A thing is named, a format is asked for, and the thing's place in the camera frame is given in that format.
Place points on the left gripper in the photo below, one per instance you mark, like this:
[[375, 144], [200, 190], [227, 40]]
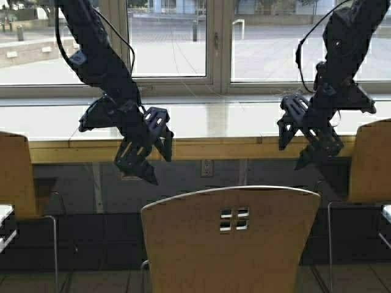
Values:
[[137, 125]]

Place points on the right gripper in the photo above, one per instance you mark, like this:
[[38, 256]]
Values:
[[312, 117]]

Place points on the wooden chair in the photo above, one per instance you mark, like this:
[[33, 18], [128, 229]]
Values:
[[18, 187], [230, 239], [369, 174]]

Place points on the robot base right corner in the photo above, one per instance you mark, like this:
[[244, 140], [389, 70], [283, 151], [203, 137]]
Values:
[[384, 225]]

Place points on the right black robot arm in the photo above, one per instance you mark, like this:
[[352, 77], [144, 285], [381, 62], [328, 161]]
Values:
[[347, 37]]

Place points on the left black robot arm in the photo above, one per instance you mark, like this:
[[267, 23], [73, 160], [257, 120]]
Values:
[[96, 64]]

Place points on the long wooden window counter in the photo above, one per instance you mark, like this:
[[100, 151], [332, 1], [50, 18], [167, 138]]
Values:
[[201, 131]]

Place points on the wall power outlet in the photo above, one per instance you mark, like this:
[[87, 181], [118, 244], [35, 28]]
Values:
[[207, 168]]

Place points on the window frame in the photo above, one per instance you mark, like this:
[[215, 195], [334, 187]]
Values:
[[172, 47]]

